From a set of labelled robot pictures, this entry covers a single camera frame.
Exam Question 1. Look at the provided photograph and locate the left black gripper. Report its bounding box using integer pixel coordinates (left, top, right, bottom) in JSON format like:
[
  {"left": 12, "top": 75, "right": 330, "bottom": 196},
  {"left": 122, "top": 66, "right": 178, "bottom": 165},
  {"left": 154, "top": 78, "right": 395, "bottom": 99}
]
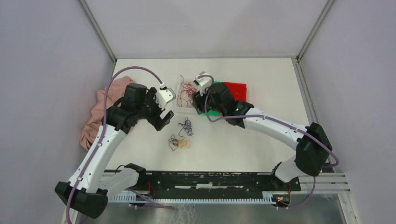
[{"left": 136, "top": 87, "right": 174, "bottom": 130}]

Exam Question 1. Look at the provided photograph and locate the coloured wire bundle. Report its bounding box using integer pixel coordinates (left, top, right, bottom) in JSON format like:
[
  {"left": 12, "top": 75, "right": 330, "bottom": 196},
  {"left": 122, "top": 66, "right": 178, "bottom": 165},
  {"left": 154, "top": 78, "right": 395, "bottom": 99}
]
[{"left": 168, "top": 117, "right": 194, "bottom": 152}]

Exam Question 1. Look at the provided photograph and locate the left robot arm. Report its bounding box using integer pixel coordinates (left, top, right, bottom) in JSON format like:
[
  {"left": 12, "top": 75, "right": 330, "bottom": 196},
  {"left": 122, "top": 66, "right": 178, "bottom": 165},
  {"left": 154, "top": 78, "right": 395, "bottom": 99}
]
[{"left": 55, "top": 83, "right": 176, "bottom": 219}]

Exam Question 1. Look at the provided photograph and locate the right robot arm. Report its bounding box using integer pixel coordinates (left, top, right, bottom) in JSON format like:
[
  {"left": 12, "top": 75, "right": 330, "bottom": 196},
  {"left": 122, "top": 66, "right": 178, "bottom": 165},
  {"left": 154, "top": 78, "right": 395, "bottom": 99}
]
[{"left": 192, "top": 81, "right": 334, "bottom": 190}]

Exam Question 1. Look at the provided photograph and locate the green plastic bin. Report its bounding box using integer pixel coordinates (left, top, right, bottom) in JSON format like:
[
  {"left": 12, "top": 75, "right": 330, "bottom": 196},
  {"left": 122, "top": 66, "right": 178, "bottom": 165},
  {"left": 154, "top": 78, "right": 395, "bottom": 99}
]
[{"left": 198, "top": 92, "right": 221, "bottom": 116}]

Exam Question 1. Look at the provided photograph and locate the clear plastic bin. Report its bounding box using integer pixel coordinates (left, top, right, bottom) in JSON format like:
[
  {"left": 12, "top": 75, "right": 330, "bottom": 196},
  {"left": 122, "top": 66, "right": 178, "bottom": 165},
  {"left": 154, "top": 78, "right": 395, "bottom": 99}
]
[{"left": 173, "top": 77, "right": 197, "bottom": 114}]

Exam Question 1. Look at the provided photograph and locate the red plastic bin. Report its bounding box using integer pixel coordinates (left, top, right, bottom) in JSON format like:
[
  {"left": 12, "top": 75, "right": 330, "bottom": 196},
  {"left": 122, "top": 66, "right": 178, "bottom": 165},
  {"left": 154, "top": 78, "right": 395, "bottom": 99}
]
[{"left": 224, "top": 82, "right": 247, "bottom": 101}]

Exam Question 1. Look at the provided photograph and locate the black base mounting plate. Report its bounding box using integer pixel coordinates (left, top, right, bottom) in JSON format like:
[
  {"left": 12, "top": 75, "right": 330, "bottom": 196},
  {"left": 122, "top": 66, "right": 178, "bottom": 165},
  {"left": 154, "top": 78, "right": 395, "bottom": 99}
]
[{"left": 132, "top": 171, "right": 301, "bottom": 200}]

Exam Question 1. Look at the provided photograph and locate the pink cloth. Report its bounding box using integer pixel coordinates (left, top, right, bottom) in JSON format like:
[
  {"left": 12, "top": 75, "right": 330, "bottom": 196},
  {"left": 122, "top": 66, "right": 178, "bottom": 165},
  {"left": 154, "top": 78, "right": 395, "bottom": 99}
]
[{"left": 80, "top": 76, "right": 134, "bottom": 151}]

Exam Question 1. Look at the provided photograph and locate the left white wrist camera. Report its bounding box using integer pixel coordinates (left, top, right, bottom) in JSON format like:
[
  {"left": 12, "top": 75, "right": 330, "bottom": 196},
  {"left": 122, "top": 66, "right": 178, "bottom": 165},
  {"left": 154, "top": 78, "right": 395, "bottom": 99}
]
[{"left": 155, "top": 88, "right": 176, "bottom": 110}]

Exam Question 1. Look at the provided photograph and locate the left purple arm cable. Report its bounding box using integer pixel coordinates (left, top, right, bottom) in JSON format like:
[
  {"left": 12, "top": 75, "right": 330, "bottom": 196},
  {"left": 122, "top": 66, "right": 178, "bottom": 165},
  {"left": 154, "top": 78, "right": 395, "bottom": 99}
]
[{"left": 65, "top": 66, "right": 164, "bottom": 224}]

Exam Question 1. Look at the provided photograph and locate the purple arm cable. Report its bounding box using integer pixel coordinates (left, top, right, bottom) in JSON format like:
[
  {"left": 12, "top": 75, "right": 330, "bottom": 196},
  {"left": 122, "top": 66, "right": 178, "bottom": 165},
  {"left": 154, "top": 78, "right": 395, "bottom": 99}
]
[
  {"left": 65, "top": 66, "right": 164, "bottom": 224},
  {"left": 198, "top": 72, "right": 340, "bottom": 209}
]

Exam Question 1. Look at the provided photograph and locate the white slotted cable duct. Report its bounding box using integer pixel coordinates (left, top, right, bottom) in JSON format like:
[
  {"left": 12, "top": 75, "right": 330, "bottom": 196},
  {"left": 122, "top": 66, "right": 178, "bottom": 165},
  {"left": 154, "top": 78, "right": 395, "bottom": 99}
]
[{"left": 108, "top": 192, "right": 276, "bottom": 205}]

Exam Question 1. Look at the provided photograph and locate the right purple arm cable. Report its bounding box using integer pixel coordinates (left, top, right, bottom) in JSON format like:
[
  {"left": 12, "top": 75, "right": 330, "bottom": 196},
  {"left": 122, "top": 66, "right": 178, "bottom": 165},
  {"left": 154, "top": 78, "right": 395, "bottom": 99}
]
[{"left": 198, "top": 72, "right": 340, "bottom": 209}]

